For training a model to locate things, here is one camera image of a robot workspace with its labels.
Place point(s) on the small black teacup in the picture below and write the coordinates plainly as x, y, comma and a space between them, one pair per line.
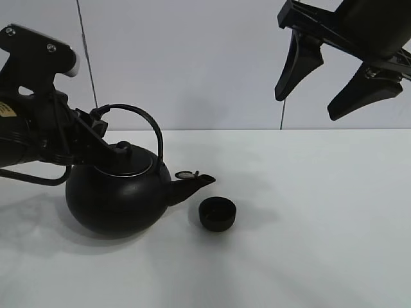
217, 214

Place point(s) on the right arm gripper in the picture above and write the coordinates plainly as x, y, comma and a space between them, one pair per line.
373, 31

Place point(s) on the black round teapot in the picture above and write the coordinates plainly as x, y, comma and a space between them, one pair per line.
130, 191

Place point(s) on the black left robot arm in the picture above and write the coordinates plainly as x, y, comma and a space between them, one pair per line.
21, 122

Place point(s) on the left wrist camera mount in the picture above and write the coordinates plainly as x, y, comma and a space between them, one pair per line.
34, 60

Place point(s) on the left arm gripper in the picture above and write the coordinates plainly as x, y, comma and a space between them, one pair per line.
75, 137

